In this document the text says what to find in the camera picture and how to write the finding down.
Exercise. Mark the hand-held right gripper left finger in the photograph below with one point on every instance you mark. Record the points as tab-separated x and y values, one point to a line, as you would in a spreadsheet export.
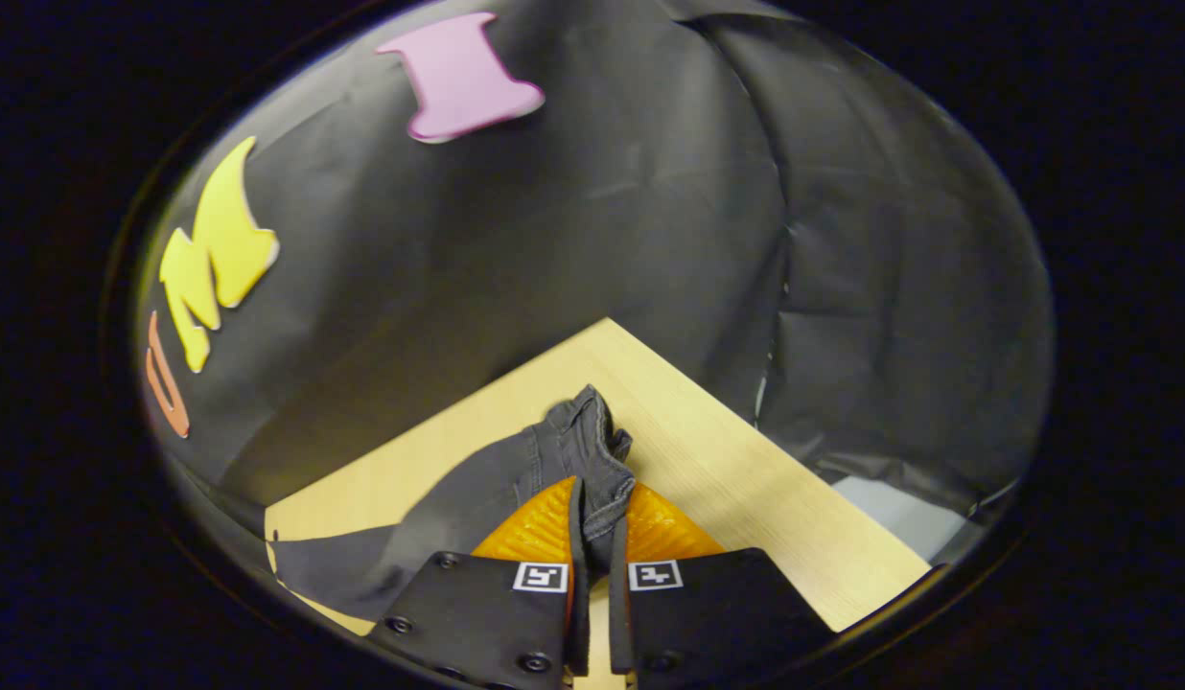
578	623

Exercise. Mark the dark grey jeans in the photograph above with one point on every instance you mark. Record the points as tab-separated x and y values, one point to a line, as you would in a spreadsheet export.
497	498

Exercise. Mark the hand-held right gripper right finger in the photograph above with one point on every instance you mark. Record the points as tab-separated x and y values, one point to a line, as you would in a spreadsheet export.
619	623

